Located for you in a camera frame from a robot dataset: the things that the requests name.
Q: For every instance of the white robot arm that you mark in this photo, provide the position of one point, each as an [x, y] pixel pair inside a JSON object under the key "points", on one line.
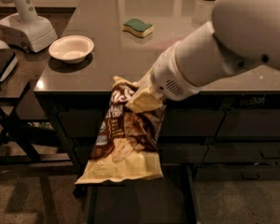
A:
{"points": [[241, 35]]}

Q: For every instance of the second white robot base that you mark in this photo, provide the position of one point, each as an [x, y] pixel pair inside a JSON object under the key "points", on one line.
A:
{"points": [[8, 60]]}

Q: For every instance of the dark middle left drawer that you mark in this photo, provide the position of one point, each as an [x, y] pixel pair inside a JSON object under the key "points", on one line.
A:
{"points": [[169, 153]]}

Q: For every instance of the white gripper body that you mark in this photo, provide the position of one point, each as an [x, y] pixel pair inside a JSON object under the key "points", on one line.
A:
{"points": [[168, 77]]}

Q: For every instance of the dark metal side table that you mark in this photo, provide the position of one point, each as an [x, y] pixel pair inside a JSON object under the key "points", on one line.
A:
{"points": [[16, 115]]}

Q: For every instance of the dark drawer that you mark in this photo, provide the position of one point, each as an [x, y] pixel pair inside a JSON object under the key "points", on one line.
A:
{"points": [[251, 125], [177, 122], [169, 153], [243, 152], [224, 173]]}

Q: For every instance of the green yellow sponge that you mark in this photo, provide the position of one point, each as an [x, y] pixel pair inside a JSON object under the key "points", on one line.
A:
{"points": [[138, 28]]}

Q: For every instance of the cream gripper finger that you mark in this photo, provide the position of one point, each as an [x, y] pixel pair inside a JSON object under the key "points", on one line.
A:
{"points": [[142, 99]]}

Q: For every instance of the dark middle right drawer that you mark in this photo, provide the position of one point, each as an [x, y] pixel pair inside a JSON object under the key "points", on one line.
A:
{"points": [[243, 152]]}

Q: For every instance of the dark top left drawer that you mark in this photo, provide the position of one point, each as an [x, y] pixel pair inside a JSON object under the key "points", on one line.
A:
{"points": [[177, 122]]}

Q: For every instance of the dark bottom right drawer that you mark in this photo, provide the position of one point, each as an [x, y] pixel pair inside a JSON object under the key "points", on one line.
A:
{"points": [[224, 173]]}

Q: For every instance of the white robot base numbered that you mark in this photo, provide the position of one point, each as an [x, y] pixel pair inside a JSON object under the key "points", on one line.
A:
{"points": [[25, 29]]}

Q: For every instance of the white bowl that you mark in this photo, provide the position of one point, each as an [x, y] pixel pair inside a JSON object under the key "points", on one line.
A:
{"points": [[71, 49]]}

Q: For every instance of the brown sea salt chip bag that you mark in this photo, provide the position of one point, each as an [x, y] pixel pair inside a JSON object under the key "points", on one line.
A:
{"points": [[122, 126]]}

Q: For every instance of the dark chip bag in drawer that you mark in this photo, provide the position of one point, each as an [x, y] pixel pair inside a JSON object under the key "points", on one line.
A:
{"points": [[257, 101]]}

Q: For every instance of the dark top right drawer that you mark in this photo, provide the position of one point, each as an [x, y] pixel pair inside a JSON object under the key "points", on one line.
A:
{"points": [[251, 125]]}

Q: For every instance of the open bottom drawer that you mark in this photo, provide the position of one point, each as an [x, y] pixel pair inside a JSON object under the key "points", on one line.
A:
{"points": [[167, 200]]}

